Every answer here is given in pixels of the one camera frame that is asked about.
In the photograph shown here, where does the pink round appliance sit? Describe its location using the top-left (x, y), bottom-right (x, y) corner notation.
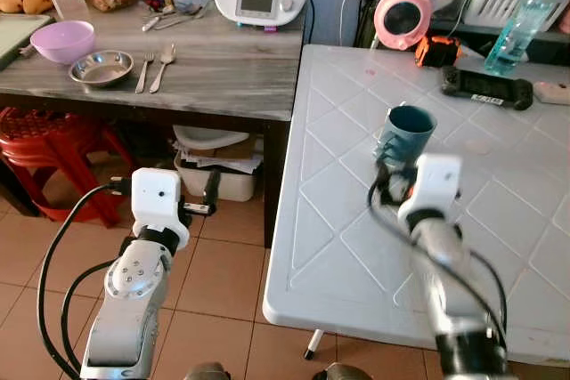
top-left (373, 0), bottom-right (436, 52)

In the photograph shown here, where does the metal kitchen utensil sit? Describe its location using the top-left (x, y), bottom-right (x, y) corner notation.
top-left (141, 6), bottom-right (211, 33)

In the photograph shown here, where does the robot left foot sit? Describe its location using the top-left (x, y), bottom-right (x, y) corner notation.
top-left (182, 361), bottom-right (232, 380)

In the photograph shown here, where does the white storage box with papers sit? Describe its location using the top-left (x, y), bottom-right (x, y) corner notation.
top-left (172, 124), bottom-right (265, 204)

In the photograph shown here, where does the white power strip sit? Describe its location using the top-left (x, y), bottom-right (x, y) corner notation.
top-left (532, 82), bottom-right (570, 106)

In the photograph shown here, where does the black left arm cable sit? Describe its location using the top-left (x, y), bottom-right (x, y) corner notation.
top-left (36, 182), bottom-right (134, 380)

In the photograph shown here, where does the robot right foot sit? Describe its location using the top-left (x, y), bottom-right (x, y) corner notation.
top-left (324, 361), bottom-right (377, 380)

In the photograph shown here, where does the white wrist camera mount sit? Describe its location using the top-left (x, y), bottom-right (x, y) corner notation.
top-left (131, 167), bottom-right (191, 249)
top-left (397, 154), bottom-right (465, 226)

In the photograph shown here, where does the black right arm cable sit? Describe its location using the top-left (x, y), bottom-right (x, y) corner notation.
top-left (367, 174), bottom-right (510, 347)

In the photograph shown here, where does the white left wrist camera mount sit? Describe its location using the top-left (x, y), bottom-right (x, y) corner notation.
top-left (131, 167), bottom-right (191, 249)

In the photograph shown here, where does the grey wooden table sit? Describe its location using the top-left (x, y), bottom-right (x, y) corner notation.
top-left (0, 0), bottom-right (309, 249)

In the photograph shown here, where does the green cutting board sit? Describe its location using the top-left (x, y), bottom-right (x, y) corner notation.
top-left (0, 13), bottom-right (53, 71)

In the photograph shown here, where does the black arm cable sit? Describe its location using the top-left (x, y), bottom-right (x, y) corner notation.
top-left (36, 182), bottom-right (134, 380)
top-left (367, 174), bottom-right (510, 347)

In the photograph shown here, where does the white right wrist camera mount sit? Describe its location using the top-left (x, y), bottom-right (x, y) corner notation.
top-left (397, 154), bottom-right (465, 226)

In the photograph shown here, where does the metal spoon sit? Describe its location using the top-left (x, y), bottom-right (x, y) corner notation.
top-left (149, 43), bottom-right (177, 94)

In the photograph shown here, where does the black game controller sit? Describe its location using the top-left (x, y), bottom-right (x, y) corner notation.
top-left (440, 66), bottom-right (535, 112)

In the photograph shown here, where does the teal ribbed plastic cup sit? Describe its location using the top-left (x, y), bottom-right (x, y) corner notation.
top-left (373, 104), bottom-right (438, 172)

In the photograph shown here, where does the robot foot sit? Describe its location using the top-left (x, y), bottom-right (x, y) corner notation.
top-left (324, 361), bottom-right (377, 380)
top-left (182, 361), bottom-right (232, 380)

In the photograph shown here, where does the shallow metal bowl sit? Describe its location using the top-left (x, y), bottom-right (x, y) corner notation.
top-left (69, 50), bottom-right (135, 89)

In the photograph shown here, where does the white plastic folding table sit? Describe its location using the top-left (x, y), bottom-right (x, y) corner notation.
top-left (262, 42), bottom-right (570, 368)

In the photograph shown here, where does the metal fork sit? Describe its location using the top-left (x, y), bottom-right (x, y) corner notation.
top-left (134, 53), bottom-right (156, 94)

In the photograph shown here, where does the orange and black device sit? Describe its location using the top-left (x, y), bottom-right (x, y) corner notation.
top-left (415, 36), bottom-right (463, 70)

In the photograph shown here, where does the large purple plastic bowl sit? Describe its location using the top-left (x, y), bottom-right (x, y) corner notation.
top-left (29, 20), bottom-right (96, 66)

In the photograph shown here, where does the red plastic stool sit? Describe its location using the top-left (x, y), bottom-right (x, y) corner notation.
top-left (0, 106), bottom-right (136, 226)

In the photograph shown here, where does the blue clear water bottle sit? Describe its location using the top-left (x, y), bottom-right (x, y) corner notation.
top-left (484, 0), bottom-right (561, 77)

